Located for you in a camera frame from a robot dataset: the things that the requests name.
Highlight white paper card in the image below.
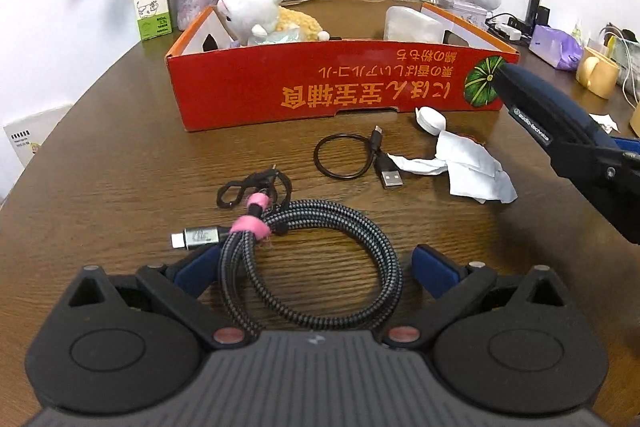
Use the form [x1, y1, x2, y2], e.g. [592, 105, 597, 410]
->
[2, 103, 76, 168]

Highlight crumpled white paper sheet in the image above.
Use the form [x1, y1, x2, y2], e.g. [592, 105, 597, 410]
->
[387, 131, 518, 205]

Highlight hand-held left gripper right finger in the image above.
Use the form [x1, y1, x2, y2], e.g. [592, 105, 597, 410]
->
[385, 244, 576, 350]

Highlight wooden desk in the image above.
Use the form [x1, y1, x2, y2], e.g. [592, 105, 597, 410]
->
[0, 0, 640, 358]

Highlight white paper strip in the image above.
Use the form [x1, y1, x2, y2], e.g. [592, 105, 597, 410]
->
[590, 113, 620, 132]

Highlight red cardboard box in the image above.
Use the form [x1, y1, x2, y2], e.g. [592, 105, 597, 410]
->
[166, 0, 520, 132]

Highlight white charging cable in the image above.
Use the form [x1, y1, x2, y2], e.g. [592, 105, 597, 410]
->
[600, 24, 640, 102]

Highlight pale tin box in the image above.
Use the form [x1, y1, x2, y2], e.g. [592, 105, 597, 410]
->
[452, 2, 490, 30]

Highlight grey braided cable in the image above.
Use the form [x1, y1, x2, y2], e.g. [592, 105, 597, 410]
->
[170, 198, 405, 339]

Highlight white power strip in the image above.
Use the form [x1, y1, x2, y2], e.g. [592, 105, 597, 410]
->
[487, 14, 531, 42]

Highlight short black cable pink tie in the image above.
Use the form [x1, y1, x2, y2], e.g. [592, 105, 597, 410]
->
[216, 164, 293, 210]

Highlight white round disc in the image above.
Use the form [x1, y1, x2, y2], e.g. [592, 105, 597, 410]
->
[414, 106, 448, 135]

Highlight purple tissue pack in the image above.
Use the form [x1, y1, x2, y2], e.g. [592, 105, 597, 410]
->
[529, 24, 585, 72]

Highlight clear plastic bag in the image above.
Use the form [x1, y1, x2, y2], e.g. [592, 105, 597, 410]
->
[250, 29, 307, 46]

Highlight black upright gadget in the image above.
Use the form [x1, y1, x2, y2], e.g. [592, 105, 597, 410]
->
[525, 0, 551, 28]

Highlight thin black usb cable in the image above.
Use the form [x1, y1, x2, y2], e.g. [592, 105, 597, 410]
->
[314, 124, 405, 191]

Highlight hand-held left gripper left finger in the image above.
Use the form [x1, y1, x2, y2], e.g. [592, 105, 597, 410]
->
[60, 244, 247, 350]

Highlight white yellow plush sheep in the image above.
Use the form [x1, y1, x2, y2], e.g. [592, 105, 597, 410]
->
[216, 0, 331, 45]

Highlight clear cotton swab container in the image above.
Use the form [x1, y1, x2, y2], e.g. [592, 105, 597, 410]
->
[384, 6, 446, 42]

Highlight yellow mug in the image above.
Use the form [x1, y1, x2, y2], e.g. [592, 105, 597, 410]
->
[575, 47, 621, 100]

